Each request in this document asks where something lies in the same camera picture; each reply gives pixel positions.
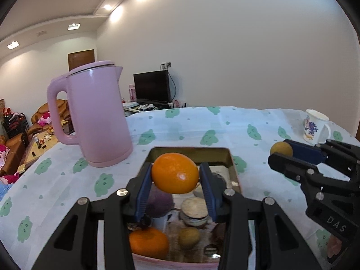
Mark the white printed mug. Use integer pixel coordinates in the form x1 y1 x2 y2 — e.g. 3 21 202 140
303 109 332 144

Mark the small orange mandarin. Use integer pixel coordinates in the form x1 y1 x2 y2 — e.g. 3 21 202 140
151 152 200 194

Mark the large orange mandarin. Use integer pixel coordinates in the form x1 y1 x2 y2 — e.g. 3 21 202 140
129 227 170 259

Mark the black television cable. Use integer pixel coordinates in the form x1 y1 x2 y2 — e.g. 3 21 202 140
168 69 179 103

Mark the brown wooden room door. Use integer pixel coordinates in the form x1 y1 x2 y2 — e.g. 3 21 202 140
67 49 95 72

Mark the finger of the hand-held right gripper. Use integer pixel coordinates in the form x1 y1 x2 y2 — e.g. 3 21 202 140
283 140 360 175
268 153 360 203

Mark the tan longan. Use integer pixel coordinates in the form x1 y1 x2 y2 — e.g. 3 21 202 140
178 226 201 250
269 141 293 158

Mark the low television stand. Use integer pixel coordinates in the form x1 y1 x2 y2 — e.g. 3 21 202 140
122 101 187 117

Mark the wooden coffee table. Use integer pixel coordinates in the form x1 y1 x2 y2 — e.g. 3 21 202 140
18 133 59 172

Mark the rack with red clothes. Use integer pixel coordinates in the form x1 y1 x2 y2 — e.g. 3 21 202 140
2 107 29 138

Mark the pink biscuit tin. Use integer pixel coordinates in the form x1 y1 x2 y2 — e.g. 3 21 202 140
128 147 242 270

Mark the pink electric kettle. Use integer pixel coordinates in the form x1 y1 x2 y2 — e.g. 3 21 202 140
46 60 133 168

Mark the black television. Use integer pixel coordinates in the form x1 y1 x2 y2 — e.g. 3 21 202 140
133 70 172 104

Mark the brown wooden sofa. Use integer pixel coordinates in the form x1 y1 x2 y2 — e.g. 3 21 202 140
0 133 29 175

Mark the round purple passion fruit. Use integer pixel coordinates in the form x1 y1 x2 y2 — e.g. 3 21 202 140
145 187 173 218

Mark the brown wooden armchair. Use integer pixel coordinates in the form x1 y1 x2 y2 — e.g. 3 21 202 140
31 100 74 135

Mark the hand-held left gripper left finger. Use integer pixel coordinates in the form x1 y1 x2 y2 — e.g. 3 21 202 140
31 163 154 270

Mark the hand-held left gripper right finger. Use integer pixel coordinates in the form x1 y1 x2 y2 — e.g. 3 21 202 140
199 162 321 270

